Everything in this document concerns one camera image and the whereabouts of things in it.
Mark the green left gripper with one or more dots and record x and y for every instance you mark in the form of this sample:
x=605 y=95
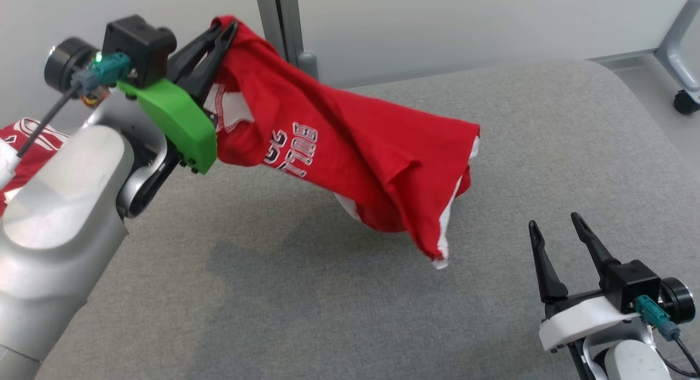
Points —
x=175 y=123

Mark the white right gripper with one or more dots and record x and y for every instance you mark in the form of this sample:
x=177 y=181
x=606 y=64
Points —
x=579 y=320

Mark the red shorts with white stripe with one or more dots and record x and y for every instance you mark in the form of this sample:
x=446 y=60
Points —
x=355 y=139

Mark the red basketball jersey number 23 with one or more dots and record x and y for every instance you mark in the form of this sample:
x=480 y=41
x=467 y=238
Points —
x=41 y=157

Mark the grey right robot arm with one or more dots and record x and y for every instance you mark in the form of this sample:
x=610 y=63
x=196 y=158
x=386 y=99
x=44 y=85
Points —
x=640 y=358

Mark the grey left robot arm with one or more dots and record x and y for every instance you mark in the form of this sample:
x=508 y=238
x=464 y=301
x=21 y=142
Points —
x=60 y=227

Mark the grey caster leg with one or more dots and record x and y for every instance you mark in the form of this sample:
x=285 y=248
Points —
x=675 y=46

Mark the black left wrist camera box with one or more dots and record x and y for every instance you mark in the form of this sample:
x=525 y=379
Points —
x=139 y=44

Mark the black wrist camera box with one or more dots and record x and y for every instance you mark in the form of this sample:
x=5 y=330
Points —
x=139 y=44
x=631 y=284

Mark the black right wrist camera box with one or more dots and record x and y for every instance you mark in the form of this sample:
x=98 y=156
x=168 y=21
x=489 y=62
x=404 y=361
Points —
x=631 y=284

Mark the grey metal partition post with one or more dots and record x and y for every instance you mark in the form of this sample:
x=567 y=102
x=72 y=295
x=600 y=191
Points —
x=279 y=19

